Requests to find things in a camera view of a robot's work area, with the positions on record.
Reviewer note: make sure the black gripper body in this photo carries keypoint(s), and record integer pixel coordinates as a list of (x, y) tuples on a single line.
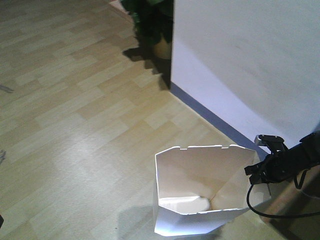
[(275, 168)]

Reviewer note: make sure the white trash bin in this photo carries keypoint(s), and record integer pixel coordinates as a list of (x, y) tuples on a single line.
[(200, 188)]

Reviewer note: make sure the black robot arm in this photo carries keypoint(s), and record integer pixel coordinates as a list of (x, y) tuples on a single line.
[(307, 152)]

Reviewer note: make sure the potted green plant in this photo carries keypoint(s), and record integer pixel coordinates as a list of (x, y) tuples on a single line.
[(153, 21)]

